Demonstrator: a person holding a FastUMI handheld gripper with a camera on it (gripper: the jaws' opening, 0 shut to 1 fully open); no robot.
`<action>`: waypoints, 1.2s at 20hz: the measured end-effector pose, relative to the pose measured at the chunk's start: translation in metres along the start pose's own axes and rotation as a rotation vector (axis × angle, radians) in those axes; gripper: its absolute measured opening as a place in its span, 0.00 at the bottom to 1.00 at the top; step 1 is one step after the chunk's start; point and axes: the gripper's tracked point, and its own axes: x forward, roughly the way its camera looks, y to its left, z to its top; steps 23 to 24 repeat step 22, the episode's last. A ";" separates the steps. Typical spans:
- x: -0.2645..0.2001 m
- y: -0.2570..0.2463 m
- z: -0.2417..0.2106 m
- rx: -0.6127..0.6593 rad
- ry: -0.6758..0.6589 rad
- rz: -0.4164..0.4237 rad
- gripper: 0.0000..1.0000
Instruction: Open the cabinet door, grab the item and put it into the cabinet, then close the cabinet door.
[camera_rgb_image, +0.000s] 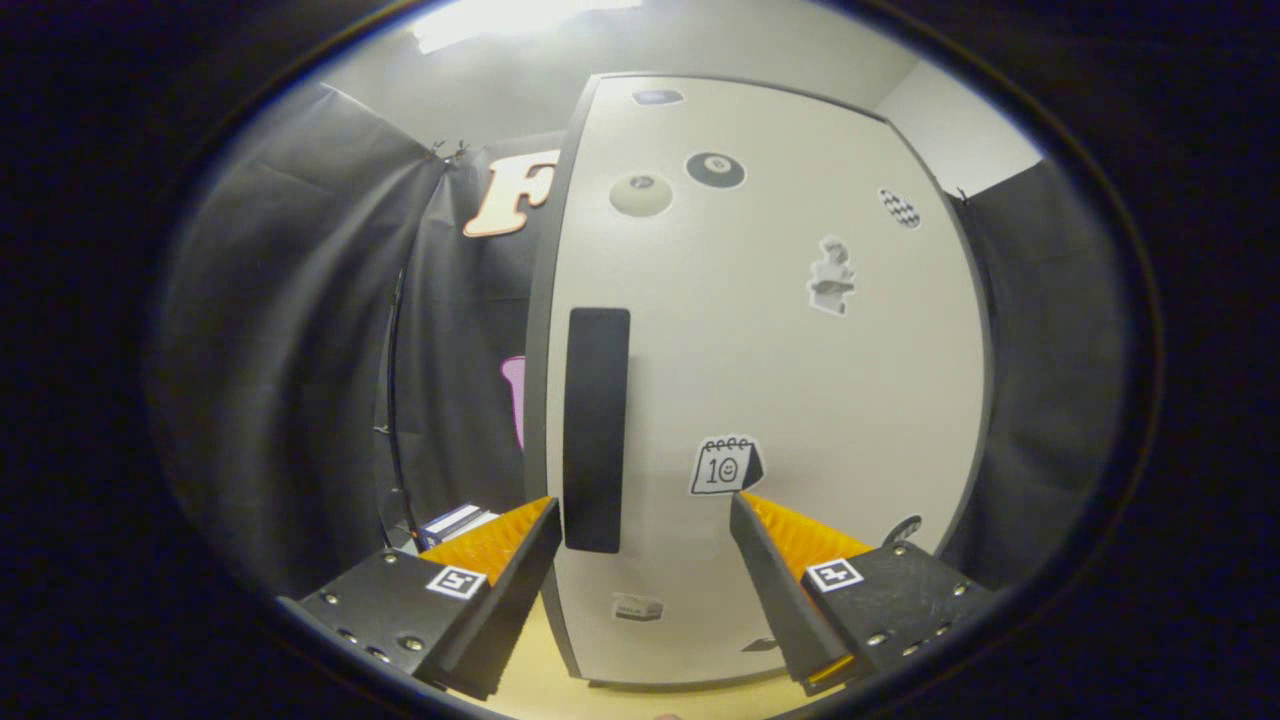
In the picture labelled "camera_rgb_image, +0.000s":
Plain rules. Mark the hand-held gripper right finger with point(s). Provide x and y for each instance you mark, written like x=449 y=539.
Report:
x=780 y=590

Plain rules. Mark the thin black stand pole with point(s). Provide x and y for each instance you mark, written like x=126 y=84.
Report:
x=392 y=400

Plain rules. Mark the black backdrop cloth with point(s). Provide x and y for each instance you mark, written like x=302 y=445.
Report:
x=280 y=330

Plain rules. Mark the grey cabinet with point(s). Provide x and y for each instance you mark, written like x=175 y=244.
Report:
x=538 y=330

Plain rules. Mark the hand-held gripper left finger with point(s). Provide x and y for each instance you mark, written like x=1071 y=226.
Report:
x=510 y=610

